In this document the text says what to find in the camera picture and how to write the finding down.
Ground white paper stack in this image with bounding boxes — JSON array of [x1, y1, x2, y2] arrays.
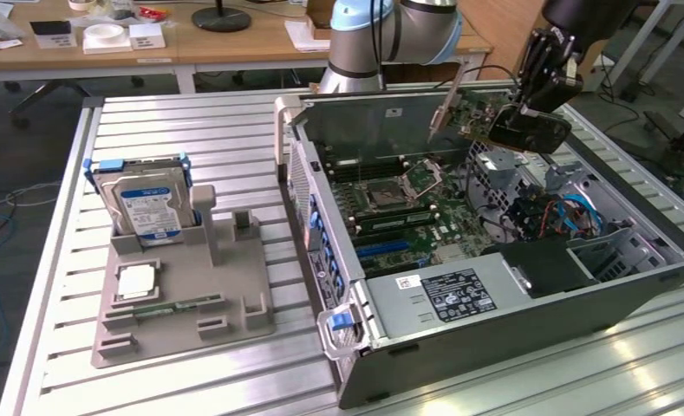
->
[[283, 19, 335, 54]]

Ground red packet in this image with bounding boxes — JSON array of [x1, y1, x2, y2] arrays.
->
[[136, 4, 168, 23]]

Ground metal socket cover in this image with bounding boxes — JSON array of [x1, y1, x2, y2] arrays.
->
[[399, 158, 456, 192]]

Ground grey plastic parts rack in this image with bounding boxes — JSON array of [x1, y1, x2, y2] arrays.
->
[[90, 184, 279, 371]]

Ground silver CPU chip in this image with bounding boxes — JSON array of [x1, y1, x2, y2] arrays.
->
[[114, 267, 157, 301]]

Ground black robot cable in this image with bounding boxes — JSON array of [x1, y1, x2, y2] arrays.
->
[[369, 0, 389, 92]]

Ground green motherboard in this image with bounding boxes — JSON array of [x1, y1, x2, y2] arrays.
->
[[317, 145, 515, 281]]

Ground silver disk bay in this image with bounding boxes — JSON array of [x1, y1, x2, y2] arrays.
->
[[567, 223, 671, 283]]

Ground wooden desk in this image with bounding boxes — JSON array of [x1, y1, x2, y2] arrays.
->
[[0, 0, 498, 94]]

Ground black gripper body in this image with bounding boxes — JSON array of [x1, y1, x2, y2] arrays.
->
[[542, 0, 638, 54]]

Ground blue wire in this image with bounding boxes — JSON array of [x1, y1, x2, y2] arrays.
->
[[551, 194, 604, 237]]

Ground black round lamp base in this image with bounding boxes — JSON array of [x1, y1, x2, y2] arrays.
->
[[190, 0, 254, 33]]

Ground CPU socket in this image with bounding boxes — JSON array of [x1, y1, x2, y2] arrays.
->
[[364, 178, 419, 214]]

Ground white box with black lid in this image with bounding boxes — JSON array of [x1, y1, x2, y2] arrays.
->
[[29, 20, 80, 50]]

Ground blue expansion slot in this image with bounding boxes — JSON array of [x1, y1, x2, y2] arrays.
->
[[356, 240, 412, 259]]

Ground white flat box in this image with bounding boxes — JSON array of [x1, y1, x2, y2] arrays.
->
[[82, 34, 134, 55]]

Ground white labelled box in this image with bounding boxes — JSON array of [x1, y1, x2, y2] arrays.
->
[[128, 23, 168, 51]]

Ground hard disk in blue carrier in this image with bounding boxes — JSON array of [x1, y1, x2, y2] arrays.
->
[[80, 153, 193, 249]]

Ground black installed RAM stick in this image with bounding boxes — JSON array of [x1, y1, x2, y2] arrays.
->
[[355, 209, 439, 236]]

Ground wooden cabinet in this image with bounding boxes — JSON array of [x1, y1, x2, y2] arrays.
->
[[455, 0, 636, 99]]

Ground dark object in plastic wrap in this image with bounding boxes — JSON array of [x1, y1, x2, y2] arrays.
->
[[96, 6, 138, 23]]

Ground graphics card with black fan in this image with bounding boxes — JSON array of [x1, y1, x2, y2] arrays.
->
[[427, 59, 575, 155]]

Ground green RAM stick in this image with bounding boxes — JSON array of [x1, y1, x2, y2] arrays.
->
[[130, 296, 205, 320]]

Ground silver perforated drive cage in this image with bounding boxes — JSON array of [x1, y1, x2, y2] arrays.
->
[[467, 145, 555, 213]]

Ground silver power supply unit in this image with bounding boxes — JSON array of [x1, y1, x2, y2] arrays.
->
[[364, 253, 538, 340]]

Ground dark grey open PC case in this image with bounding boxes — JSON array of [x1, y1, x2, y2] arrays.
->
[[275, 80, 684, 411]]

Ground black power cable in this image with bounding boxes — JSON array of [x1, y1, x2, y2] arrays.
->
[[467, 64, 522, 84]]

